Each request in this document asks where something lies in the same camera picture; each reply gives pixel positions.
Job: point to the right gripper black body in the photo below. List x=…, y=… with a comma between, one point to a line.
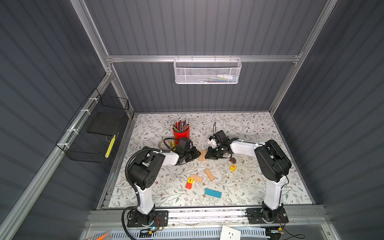
x=215, y=153

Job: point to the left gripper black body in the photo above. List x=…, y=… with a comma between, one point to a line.
x=191, y=154

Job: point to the teal block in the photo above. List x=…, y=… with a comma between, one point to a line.
x=213, y=193

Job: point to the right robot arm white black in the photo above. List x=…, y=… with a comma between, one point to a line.
x=274, y=165

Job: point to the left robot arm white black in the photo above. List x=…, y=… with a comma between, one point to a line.
x=144, y=166

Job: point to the small brown block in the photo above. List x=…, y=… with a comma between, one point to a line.
x=232, y=160

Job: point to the red yellow T block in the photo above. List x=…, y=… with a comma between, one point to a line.
x=189, y=183

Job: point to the yellow highlighter on table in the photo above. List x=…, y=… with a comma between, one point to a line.
x=173, y=145

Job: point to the red pencil cup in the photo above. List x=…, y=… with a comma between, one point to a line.
x=178, y=135

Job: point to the small yellow cube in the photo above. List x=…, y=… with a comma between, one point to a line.
x=233, y=168

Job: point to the tape roll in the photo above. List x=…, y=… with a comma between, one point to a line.
x=163, y=146

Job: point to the coloured pencils bunch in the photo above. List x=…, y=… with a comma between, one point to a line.
x=181, y=125

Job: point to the markers in white basket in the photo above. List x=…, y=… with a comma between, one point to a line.
x=231, y=79

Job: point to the yellow marker in black basket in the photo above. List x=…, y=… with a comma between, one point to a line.
x=110, y=147

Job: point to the white power socket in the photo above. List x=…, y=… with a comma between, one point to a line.
x=228, y=233

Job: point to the black pad in basket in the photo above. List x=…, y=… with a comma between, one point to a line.
x=104, y=124

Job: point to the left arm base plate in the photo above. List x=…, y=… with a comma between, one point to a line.
x=156, y=218

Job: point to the white wire mesh basket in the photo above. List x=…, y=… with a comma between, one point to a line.
x=190, y=71

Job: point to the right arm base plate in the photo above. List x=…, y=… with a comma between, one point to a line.
x=266, y=216

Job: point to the black wire wall basket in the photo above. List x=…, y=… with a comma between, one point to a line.
x=79, y=145

